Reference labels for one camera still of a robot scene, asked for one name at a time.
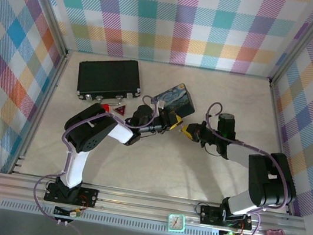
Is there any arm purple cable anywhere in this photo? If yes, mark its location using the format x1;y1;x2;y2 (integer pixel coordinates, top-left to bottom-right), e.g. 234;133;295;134
186;101;301;235
28;79;167;235

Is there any small mint green clock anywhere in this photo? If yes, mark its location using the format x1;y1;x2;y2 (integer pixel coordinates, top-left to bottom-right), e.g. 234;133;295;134
165;212;188;234

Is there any perforated metal cable tray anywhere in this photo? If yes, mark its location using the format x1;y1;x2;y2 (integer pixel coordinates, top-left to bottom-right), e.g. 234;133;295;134
0;196;249;235

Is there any aluminium frame post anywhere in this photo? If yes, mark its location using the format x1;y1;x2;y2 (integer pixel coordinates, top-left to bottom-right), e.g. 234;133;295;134
4;0;78;57
268;0;313;93

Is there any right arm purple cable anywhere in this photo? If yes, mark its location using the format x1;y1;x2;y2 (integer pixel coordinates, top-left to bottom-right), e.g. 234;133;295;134
186;101;301;235

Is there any red triangle sign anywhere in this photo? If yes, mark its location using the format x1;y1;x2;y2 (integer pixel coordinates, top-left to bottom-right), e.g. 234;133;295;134
114;104;127;118

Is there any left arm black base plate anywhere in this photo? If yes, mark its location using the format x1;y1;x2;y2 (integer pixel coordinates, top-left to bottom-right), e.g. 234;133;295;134
43;181;101;209

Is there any starry night print tin box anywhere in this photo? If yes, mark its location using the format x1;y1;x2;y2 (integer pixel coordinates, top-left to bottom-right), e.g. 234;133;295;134
150;78;199;121

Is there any aluminium front rail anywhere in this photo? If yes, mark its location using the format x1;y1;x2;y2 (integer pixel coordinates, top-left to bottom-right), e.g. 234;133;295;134
0;168;308;235

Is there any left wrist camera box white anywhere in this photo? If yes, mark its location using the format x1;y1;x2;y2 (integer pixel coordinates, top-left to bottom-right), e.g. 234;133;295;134
153;98;168;111

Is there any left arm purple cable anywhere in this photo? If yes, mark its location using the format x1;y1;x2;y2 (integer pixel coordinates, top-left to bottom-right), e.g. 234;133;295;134
28;79;167;235

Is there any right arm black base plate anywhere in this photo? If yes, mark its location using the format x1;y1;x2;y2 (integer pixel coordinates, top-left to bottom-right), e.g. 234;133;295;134
198;203;255;232

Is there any black hard case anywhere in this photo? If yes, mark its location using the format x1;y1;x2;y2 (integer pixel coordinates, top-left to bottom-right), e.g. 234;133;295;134
73;51;147;110

